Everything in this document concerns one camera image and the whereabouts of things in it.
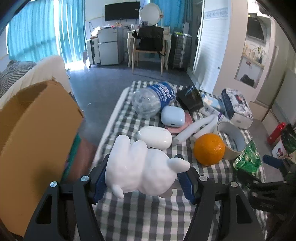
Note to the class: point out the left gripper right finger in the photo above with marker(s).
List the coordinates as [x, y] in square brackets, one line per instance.
[190, 185]

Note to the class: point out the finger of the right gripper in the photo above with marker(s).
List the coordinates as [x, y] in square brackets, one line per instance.
[272, 161]

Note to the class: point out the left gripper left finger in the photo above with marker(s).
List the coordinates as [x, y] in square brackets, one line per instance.
[97, 184]

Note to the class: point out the white rabbit figurine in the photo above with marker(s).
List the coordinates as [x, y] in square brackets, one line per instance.
[134, 167]

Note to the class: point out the orange fruit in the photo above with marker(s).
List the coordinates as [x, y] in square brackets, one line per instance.
[209, 149]

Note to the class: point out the tape roll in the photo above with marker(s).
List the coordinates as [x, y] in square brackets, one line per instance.
[236, 138]

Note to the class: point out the white oval earbud case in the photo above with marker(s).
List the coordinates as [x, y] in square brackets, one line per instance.
[155, 137]

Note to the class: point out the white foam tube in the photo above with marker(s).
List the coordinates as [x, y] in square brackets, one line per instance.
[197, 129]

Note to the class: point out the light blue earbud case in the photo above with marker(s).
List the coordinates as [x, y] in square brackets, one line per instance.
[173, 116]

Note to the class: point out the blue floral tissue pack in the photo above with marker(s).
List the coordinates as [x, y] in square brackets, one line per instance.
[213, 106]

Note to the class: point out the clear jar blue label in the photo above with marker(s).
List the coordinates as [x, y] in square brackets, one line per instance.
[148, 101]

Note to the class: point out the green plastic bag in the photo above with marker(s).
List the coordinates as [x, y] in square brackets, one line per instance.
[249, 160]

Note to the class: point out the checkered tablecloth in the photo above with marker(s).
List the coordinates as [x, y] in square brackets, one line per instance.
[141, 217]

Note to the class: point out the cardboard box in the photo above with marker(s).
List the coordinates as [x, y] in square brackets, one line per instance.
[38, 127]

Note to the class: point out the black glossy box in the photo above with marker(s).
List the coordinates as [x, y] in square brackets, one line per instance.
[190, 99]

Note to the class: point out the white drawer cabinet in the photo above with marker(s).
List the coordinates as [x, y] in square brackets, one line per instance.
[92, 45]

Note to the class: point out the bed with beige cover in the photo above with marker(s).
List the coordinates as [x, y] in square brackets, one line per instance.
[52, 67]

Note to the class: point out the black suitcase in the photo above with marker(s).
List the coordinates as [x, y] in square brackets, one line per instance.
[180, 53]

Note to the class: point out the white mini fridge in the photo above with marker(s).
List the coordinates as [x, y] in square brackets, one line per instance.
[110, 42]

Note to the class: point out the white dressing table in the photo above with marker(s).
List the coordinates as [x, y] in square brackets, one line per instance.
[167, 38]

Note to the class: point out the black backpack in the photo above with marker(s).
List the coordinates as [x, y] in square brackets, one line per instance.
[150, 38]

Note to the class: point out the blue curtain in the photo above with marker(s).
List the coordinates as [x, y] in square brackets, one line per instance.
[45, 28]

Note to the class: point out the black television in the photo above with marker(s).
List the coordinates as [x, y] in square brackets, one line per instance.
[122, 11]

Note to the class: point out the round white mirror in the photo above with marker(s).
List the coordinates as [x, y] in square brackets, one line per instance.
[150, 13]

